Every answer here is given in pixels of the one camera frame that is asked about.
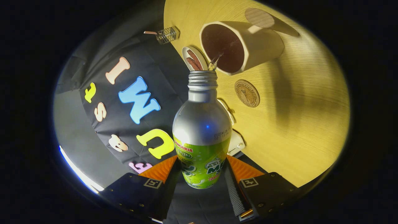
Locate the silver green juice bottle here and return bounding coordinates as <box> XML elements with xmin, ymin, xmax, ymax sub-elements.
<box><xmin>172</xmin><ymin>70</ymin><xmax>233</xmax><ymax>189</ymax></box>

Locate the round wooden coaster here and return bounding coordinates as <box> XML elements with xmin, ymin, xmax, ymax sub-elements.
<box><xmin>234</xmin><ymin>79</ymin><xmax>261</xmax><ymax>108</ymax></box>

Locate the white toaster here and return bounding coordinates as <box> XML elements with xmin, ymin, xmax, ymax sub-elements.
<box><xmin>227</xmin><ymin>128</ymin><xmax>246</xmax><ymax>156</ymax></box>

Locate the white divided dish of beans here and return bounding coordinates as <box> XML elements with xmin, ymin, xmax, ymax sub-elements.
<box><xmin>217</xmin><ymin>99</ymin><xmax>236</xmax><ymax>125</ymax></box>

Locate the brown sausage piece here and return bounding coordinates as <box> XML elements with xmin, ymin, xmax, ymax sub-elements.
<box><xmin>186</xmin><ymin>57</ymin><xmax>199</xmax><ymax>71</ymax></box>
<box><xmin>187</xmin><ymin>49</ymin><xmax>203</xmax><ymax>69</ymax></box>

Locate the wooden table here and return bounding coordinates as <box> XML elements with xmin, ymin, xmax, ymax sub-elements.
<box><xmin>164</xmin><ymin>0</ymin><xmax>350</xmax><ymax>188</ymax></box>

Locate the cream cup with wooden handle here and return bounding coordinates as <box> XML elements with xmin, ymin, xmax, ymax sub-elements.
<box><xmin>199</xmin><ymin>8</ymin><xmax>301</xmax><ymax>76</ymax></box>

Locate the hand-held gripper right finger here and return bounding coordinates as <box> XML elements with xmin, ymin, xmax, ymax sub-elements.
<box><xmin>224</xmin><ymin>155</ymin><xmax>299</xmax><ymax>222</ymax></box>

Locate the wire mesh holder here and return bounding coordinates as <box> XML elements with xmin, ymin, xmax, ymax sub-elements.
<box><xmin>155</xmin><ymin>26</ymin><xmax>181</xmax><ymax>45</ymax></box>

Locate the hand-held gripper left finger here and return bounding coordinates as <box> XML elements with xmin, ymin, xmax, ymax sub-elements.
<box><xmin>99</xmin><ymin>155</ymin><xmax>180</xmax><ymax>221</ymax></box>

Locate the white round plate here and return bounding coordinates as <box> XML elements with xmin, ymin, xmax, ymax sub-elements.
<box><xmin>182</xmin><ymin>46</ymin><xmax>208</xmax><ymax>72</ymax></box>

